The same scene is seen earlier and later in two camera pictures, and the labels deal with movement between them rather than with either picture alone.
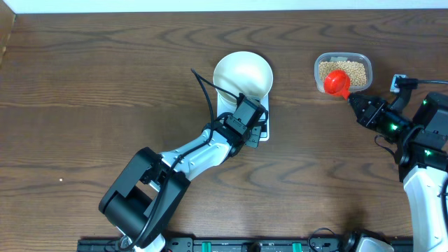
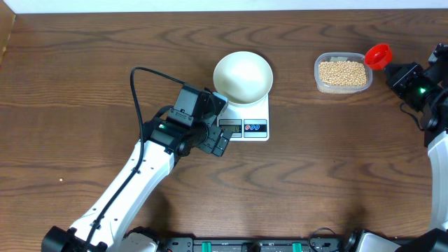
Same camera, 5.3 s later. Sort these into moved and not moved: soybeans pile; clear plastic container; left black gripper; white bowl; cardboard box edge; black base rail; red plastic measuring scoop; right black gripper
Moved: right black gripper; red plastic measuring scoop; left black gripper
Not moved: clear plastic container; black base rail; cardboard box edge; white bowl; soybeans pile
